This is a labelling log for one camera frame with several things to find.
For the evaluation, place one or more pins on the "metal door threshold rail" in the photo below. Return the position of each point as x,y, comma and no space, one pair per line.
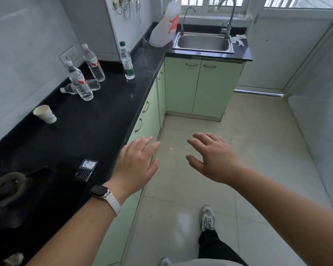
258,93

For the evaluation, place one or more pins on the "black gas stove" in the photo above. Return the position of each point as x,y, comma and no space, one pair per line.
8,188

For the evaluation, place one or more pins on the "white balcony door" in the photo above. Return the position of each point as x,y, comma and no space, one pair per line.
280,52

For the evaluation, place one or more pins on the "crumpled white cloth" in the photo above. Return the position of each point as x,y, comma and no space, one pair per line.
237,39

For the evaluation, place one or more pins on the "person's right hand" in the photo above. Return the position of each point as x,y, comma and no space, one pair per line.
219,160

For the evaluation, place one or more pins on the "white red plastic bag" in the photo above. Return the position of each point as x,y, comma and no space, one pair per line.
163,30

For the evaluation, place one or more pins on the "person's white left shoe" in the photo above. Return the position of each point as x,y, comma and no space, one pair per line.
165,262

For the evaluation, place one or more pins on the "smartwatch with white band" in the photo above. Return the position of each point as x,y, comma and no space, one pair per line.
98,191

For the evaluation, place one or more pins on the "red label water bottle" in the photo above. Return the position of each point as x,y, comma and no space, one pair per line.
94,85
77,80
93,63

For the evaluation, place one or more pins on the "stainless steel sink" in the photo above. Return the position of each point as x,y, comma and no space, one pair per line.
204,42

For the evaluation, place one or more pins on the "black countertop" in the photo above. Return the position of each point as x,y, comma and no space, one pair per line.
100,121

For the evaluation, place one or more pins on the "person's black trousers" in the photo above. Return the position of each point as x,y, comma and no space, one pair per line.
216,249

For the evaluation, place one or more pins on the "small thin faucet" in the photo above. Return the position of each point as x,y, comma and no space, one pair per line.
182,27

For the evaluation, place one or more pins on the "white paper cup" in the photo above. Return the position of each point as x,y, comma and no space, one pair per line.
45,114

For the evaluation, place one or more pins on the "person's white shoe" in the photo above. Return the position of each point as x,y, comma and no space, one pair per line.
207,216
165,262

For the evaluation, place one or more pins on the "white wall power outlet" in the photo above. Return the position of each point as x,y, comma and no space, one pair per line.
69,55

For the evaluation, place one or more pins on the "green cap water bottle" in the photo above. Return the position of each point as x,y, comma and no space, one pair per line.
126,62

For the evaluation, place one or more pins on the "person's grey shirt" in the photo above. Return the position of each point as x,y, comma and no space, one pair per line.
205,263

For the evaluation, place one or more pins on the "small black handheld device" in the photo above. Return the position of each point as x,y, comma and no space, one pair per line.
84,171

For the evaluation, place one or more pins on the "tall curved steel faucet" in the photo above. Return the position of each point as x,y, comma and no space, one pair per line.
229,22

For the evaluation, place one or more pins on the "person's left hand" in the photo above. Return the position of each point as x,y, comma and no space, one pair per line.
136,168

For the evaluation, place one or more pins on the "person's right forearm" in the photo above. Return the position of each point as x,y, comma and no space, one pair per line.
288,213

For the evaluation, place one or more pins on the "person's left forearm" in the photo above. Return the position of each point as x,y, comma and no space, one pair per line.
77,232

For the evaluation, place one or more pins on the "white framed window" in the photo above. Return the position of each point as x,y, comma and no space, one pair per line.
202,8

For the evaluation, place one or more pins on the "person's white right shoe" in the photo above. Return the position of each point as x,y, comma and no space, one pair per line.
207,216

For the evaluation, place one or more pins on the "beige tiled floor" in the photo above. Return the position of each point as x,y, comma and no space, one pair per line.
169,205

